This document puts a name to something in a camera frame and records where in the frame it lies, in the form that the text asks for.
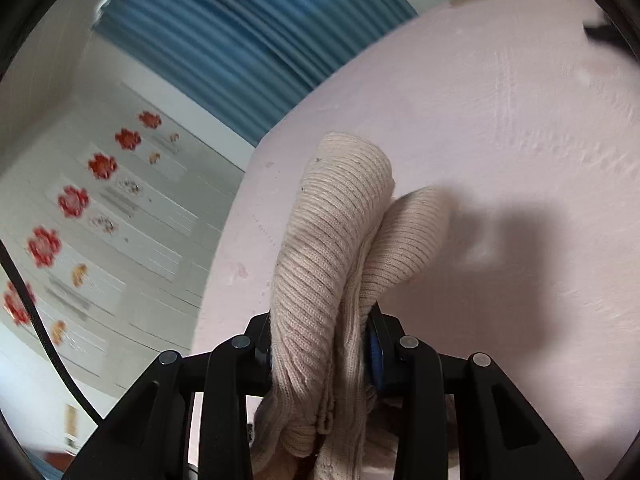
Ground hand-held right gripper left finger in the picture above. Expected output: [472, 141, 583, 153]
[62, 312, 276, 480]

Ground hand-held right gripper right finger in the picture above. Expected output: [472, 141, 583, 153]
[367, 305, 586, 480]

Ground beige ribbed knit sweater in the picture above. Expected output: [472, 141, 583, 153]
[250, 132, 461, 480]

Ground pink patterned bedspread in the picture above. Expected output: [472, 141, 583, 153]
[190, 0, 640, 480]

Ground row of red paper flowers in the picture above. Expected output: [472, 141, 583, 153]
[2, 110, 163, 326]

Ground blue pleated curtain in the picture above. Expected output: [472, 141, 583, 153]
[95, 0, 421, 148]

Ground black cloth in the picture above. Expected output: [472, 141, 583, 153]
[582, 10, 626, 51]

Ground white wall posters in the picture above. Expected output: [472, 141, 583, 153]
[30, 125, 201, 376]

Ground black cable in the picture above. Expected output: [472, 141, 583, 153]
[0, 242, 103, 423]

